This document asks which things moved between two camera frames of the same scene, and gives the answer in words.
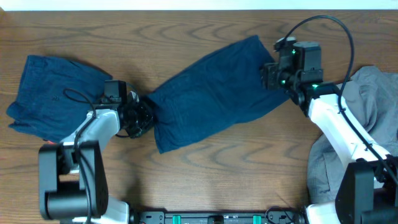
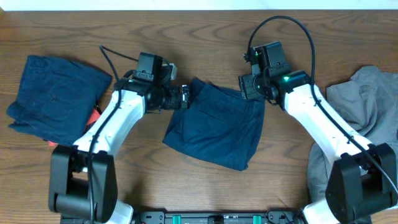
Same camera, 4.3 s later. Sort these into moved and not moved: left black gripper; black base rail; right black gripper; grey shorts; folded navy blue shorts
Moved: left black gripper; right black gripper
Not moved: grey shorts; black base rail; folded navy blue shorts
